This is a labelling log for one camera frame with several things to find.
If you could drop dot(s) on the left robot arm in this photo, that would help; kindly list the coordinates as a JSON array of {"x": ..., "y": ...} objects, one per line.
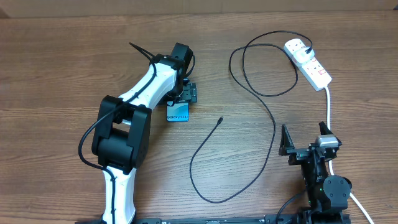
[{"x": 122, "y": 131}]

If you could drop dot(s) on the blue Samsung smartphone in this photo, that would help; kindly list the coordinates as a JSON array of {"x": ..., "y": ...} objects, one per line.
[{"x": 177, "y": 112}]

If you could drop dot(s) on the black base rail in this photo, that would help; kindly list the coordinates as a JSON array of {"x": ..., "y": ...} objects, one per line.
[{"x": 267, "y": 219}]

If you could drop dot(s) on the white USB charger plug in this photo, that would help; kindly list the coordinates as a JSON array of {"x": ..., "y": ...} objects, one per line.
[{"x": 303, "y": 55}]

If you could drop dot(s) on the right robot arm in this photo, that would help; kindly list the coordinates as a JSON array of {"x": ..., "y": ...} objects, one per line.
[{"x": 327, "y": 194}]

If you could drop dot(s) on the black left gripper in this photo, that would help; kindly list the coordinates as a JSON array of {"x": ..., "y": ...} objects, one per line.
[{"x": 189, "y": 94}]

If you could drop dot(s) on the white power strip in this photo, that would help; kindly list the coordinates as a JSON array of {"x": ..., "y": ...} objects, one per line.
[{"x": 313, "y": 71}]

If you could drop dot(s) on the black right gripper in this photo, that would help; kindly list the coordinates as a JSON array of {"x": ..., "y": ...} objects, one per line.
[{"x": 298, "y": 154}]

